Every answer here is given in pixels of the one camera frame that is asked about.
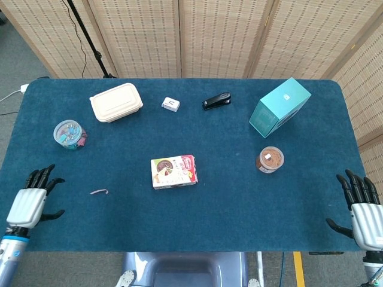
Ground beige lidded food container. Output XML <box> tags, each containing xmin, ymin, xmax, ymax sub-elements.
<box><xmin>89</xmin><ymin>83</ymin><xmax>144</xmax><ymax>123</ymax></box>

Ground small white cardboard box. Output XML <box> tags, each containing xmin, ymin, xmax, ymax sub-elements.
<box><xmin>161</xmin><ymin>96</ymin><xmax>181</xmax><ymax>113</ymax></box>

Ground black tripod stand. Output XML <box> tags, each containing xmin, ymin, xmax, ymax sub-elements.
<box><xmin>66</xmin><ymin>0</ymin><xmax>119</xmax><ymax>79</ymax></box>

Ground blue-grey robot torso base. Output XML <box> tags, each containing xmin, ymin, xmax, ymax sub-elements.
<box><xmin>121</xmin><ymin>251</ymin><xmax>249</xmax><ymax>287</ymax></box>

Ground black stapler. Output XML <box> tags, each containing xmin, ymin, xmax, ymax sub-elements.
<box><xmin>202</xmin><ymin>91</ymin><xmax>232</xmax><ymax>111</ymax></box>

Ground bamboo folding screen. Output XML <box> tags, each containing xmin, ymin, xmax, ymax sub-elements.
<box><xmin>0</xmin><ymin>0</ymin><xmax>383</xmax><ymax>207</ymax></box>

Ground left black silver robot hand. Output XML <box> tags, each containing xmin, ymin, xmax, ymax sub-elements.
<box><xmin>5</xmin><ymin>163</ymin><xmax>66</xmax><ymax>231</ymax></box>

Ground clear jar of rubber bands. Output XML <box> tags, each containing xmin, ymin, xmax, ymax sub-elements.
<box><xmin>256</xmin><ymin>146</ymin><xmax>285</xmax><ymax>175</ymax></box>

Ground thin black hanging cable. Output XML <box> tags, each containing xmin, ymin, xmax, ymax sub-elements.
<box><xmin>62</xmin><ymin>0</ymin><xmax>88</xmax><ymax>79</ymax></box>

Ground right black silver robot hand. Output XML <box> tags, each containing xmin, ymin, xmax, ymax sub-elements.
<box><xmin>325</xmin><ymin>169</ymin><xmax>383</xmax><ymax>255</ymax></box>

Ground clear jar of binder clips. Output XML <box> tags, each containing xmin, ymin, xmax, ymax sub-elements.
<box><xmin>53</xmin><ymin>119</ymin><xmax>89</xmax><ymax>149</ymax></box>

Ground large teal product box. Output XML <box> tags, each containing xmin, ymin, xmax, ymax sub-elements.
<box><xmin>248</xmin><ymin>77</ymin><xmax>312</xmax><ymax>139</ymax></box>

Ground yellow floor tape strip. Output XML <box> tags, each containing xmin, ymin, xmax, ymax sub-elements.
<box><xmin>293</xmin><ymin>251</ymin><xmax>306</xmax><ymax>287</ymax></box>

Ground white power cable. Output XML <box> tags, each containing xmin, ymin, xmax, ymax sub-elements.
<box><xmin>0</xmin><ymin>88</ymin><xmax>23</xmax><ymax>103</ymax></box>

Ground thin blue cable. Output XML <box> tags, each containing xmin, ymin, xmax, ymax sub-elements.
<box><xmin>279</xmin><ymin>251</ymin><xmax>287</xmax><ymax>287</ymax></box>

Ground blue table mat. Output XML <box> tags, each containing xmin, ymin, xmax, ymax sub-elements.
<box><xmin>0</xmin><ymin>78</ymin><xmax>378</xmax><ymax>254</ymax></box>

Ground colourful snack box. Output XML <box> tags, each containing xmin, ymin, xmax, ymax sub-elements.
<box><xmin>150</xmin><ymin>154</ymin><xmax>199</xmax><ymax>190</ymax></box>

